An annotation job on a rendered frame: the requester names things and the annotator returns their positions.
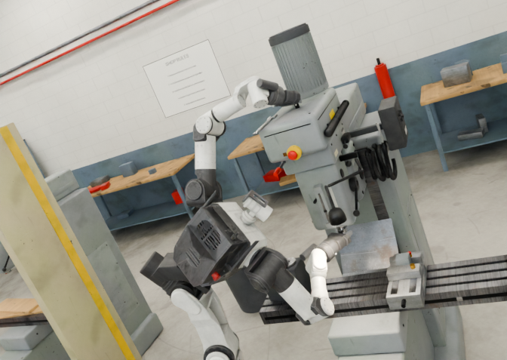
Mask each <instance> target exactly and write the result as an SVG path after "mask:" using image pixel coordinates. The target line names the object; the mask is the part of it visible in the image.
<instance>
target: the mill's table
mask: <svg viewBox="0 0 507 360"><path fill-rule="evenodd" d="M386 273H387V271H383V272H372V273H367V274H360V275H350V276H344V277H339V278H328V279H325V281H326V287H327V292H328V298H329V299H330V300H331V301H332V303H333V306H334V313H333V315H330V316H328V317H327V318H339V317H347V316H356V315H370V314H379V313H387V312H401V311H410V310H418V309H433V308H441V307H449V306H464V305H472V304H480V303H495V302H503V301H507V254H506V255H500V256H494V257H483V258H478V259H472V260H461V261H456V262H449V263H439V264H433V265H428V266H427V276H426V295H425V305H424V307H420V308H409V309H390V308H389V305H388V302H387V299H386V294H387V290H388V285H389V280H388V277H387V275H386ZM259 314H260V317H261V319H262V320H263V324H265V325H269V324H278V323H285V322H300V320H299V319H298V318H297V317H296V311H295V310H294V309H293V308H292V307H291V306H290V305H289V304H288V303H287V302H286V301H270V299H269V296H268V295H267V297H266V300H265V301H264V303H263V307H261V309H260V311H259Z"/></svg>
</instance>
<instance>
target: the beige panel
mask: <svg viewBox="0 0 507 360"><path fill-rule="evenodd" d="M0 241H1V243H2V244H3V246H4V248H5V250H6V251H7V252H8V255H9V256H10V258H11V259H12V261H13V263H14V265H15V266H16V268H17V270H18V271H19V273H20V275H21V276H22V278H23V280H24V281H25V283H26V285H27V287H28V288H29V290H30V291H31V293H32V295H33V297H34V298H35V300H36V302H37V303H38V305H39V306H40V308H41V310H42V312H43V313H44V314H45V317H46V318H47V320H48V321H49V323H50V325H51V327H52V328H53V330H54V332H55V334H56V335H57V337H58V338H59V340H60V342H61V343H62V345H63V347H64V349H65V350H66V352H67V353H68V355H69V357H70V358H71V360H143V359H142V357H141V355H140V354H139V352H138V350H137V348H136V347H135V345H134V342H133V340H132V339H131V337H130V335H129V333H128V331H127V330H126V328H125V326H124V324H123V322H122V321H121V319H120V317H119V315H118V313H117V312H116V310H115V307H114V306H113V305H112V302H111V300H110V299H109V297H108V295H107V293H106V291H105V289H104V288H103V286H102V284H101V282H100V280H99V279H98V277H97V274H96V273H95V271H94V269H93V267H92V265H91V264H90V262H89V260H88V258H87V256H86V255H85V253H84V251H83V249H82V247H81V245H80V244H79V242H78V239H77V238H76V237H75V234H74V232H73V231H72V229H71V227H70V225H69V223H68V222H67V220H66V218H65V216H64V214H63V212H62V211H61V209H60V206H59V205H58V204H57V201H56V199H55V197H54V196H53V194H52V192H51V190H50V189H49V187H48V185H47V183H46V181H45V179H44V178H43V176H42V174H41V172H40V170H39V169H38V166H37V164H36V163H35V161H34V159H33V157H32V156H31V154H30V152H29V150H28V148H27V147H26V144H25V143H24V141H23V139H22V137H21V136H20V133H19V131H18V130H17V128H16V126H15V124H14V123H13V122H11V123H10V124H7V125H4V126H2V127H0Z"/></svg>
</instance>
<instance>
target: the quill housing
mask: <svg viewBox="0 0 507 360"><path fill-rule="evenodd" d="M348 175H349V172H348V171H347V168H346V164H345V162H344V161H342V162H341V161H340V159H339V157H338V159H337V160H336V163H335V164H334V165H328V166H325V167H322V168H316V169H312V170H309V171H304V172H300V173H297V174H295V178H296V179H297V182H298V185H299V188H300V191H301V193H302V195H303V198H304V201H305V203H306V207H307V208H308V211H309V214H310V217H311V218H312V222H313V224H314V227H315V228H316V229H317V230H324V229H327V226H326V223H325V220H324V217H323V214H322V212H321V209H320V207H319V204H318V201H317V202H316V204H314V203H313V201H314V200H315V198H316V197H315V194H314V192H313V189H312V188H313V187H314V185H317V184H320V183H322V184H323V187H324V186H327V185H328V184H330V183H332V182H335V181H337V180H339V179H341V178H343V177H346V176H348ZM328 189H329V191H330V195H331V198H332V200H333V203H334V206H335V208H341V209H342V210H343V211H344V213H345V215H346V218H347V220H346V222H345V223H342V224H340V225H338V226H336V228H337V227H341V226H348V225H352V224H353V223H354V222H355V220H356V217H355V216H354V215H353V211H354V210H355V192H353V191H351V189H350V187H349V179H347V180H344V181H343V182H341V183H338V184H336V185H334V186H331V187H328Z"/></svg>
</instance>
